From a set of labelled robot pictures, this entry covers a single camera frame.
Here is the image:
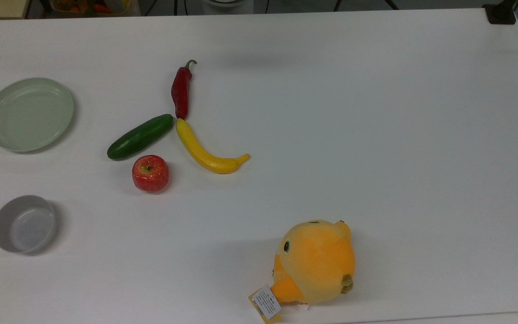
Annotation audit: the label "red apple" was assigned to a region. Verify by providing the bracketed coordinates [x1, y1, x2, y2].
[132, 155, 170, 194]

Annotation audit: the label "grey bowl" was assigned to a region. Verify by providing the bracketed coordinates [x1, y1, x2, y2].
[0, 194, 56, 254]

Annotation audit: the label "yellow banana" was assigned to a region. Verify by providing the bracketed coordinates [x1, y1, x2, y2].
[176, 118, 250, 175]

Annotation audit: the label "red chili pepper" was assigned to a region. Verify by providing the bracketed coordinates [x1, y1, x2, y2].
[171, 59, 197, 120]

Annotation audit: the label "orange plush toy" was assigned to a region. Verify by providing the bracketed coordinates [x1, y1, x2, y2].
[249, 219, 357, 324]

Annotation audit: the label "green cucumber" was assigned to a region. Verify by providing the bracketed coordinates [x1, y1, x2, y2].
[107, 113, 174, 161]

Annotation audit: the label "black tripod legs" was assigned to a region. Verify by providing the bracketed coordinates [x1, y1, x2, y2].
[333, 0, 400, 12]

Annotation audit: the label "clear box of vegetables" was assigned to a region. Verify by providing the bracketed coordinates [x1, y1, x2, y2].
[50, 0, 136, 17]

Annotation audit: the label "pale green plate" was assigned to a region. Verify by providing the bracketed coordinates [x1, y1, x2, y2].
[0, 77, 75, 153]

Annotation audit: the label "black table clamp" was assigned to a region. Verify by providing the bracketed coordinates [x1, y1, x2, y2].
[483, 0, 518, 25]

